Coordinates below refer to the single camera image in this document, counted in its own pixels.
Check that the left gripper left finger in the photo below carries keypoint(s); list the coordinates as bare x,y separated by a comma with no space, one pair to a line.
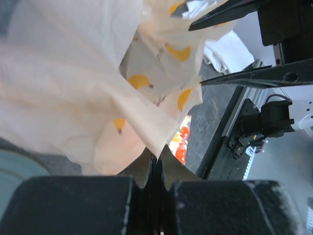
141,215

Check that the floral folded cloth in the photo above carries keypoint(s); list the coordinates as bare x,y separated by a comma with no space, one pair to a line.
179,143

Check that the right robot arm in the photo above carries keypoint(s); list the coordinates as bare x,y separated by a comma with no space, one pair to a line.
277,118

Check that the white folded cloth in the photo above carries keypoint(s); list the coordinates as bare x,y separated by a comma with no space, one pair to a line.
227,55

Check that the banana print plastic bag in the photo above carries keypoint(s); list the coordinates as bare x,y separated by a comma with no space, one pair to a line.
99,80

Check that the grey green plate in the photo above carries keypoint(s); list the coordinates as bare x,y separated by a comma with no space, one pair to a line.
14,169

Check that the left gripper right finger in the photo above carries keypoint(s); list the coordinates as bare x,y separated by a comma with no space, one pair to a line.
170,174

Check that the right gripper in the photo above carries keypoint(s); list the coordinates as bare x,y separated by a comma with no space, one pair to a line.
287,25

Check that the white slotted cable duct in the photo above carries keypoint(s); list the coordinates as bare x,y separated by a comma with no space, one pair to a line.
251,151

